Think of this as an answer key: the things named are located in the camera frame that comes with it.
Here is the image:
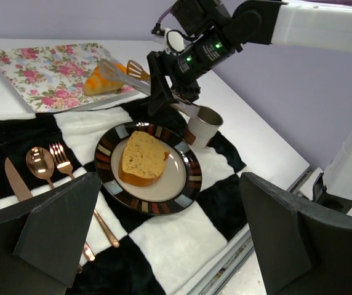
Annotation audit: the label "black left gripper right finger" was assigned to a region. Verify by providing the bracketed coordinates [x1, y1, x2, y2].
[239, 173, 352, 294]

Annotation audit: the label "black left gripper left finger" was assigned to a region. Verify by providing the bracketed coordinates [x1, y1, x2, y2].
[0, 173, 101, 294]

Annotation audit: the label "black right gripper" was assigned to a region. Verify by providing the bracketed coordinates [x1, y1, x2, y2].
[147, 30, 236, 116]

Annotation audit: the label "silver metal tongs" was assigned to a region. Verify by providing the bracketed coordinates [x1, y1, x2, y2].
[98, 59, 200, 118]

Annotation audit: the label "orange croissant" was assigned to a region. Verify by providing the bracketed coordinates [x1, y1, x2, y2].
[82, 65, 124, 96]

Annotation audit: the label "bread slice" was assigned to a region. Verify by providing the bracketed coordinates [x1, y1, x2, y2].
[118, 131, 170, 187]

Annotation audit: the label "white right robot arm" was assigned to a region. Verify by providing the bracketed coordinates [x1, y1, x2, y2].
[147, 1, 352, 209]

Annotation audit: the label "metal cup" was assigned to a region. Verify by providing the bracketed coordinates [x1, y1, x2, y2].
[183, 106, 223, 149]

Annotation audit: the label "copper knife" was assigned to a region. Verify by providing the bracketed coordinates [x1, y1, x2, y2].
[4, 157, 84, 274]

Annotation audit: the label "striped rim ceramic plate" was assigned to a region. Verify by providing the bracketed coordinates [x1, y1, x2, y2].
[94, 122, 202, 215]

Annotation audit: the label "copper spoon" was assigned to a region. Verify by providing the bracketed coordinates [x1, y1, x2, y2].
[25, 146, 96, 262]

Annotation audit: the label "copper fork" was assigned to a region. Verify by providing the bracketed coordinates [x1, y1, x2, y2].
[49, 143, 120, 248]

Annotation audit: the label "floral rectangular tray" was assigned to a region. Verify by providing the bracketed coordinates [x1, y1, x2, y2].
[0, 42, 138, 112]

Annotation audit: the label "black white checkered placemat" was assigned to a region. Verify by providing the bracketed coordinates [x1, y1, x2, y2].
[0, 99, 246, 294]

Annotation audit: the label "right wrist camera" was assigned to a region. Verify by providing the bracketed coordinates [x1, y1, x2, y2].
[151, 23, 185, 55]

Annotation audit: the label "aluminium rail frame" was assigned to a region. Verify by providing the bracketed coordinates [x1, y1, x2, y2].
[182, 167, 323, 295]

